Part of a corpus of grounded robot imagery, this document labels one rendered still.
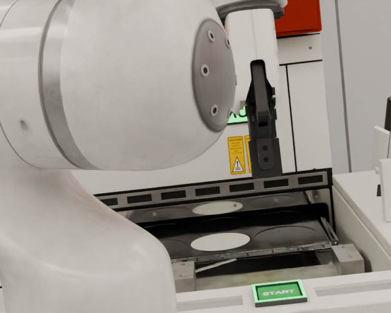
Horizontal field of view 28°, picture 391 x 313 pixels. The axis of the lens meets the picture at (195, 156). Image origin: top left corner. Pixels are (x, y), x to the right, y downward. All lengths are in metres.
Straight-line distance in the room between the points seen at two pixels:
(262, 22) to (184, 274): 0.47
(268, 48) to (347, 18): 2.14
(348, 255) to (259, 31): 0.47
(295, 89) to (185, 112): 0.96
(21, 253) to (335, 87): 2.48
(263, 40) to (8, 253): 0.38
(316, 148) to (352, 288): 0.57
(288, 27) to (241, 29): 0.56
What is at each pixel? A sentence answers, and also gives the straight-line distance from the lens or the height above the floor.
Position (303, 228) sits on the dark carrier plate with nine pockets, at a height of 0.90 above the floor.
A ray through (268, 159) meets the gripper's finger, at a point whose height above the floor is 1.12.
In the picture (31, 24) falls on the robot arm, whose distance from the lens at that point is 0.49.
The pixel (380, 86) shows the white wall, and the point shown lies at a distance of 2.96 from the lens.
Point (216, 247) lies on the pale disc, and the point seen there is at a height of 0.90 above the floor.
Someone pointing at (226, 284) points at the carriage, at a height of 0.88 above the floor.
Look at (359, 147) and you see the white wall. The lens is 2.97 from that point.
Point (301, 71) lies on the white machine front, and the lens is 1.41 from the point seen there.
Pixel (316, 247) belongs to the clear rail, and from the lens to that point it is 1.24.
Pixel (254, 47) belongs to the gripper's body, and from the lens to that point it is 0.79.
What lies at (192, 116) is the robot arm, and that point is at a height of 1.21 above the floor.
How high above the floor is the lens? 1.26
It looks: 10 degrees down
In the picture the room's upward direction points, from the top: 7 degrees counter-clockwise
